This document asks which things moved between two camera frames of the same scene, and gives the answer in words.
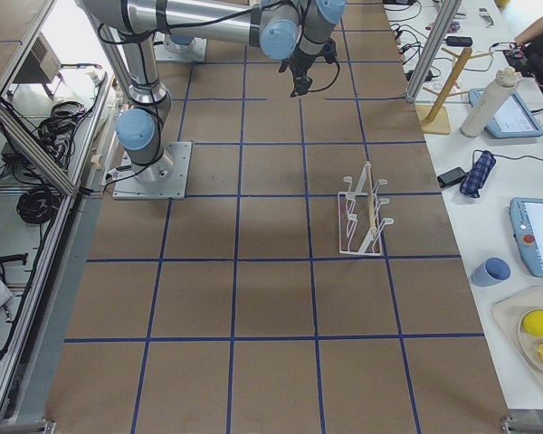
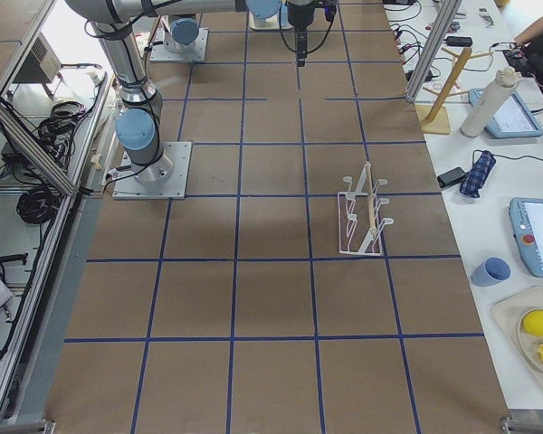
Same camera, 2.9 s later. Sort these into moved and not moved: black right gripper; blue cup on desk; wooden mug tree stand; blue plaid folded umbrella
Moved: black right gripper
Not moved: wooden mug tree stand; blue cup on desk; blue plaid folded umbrella
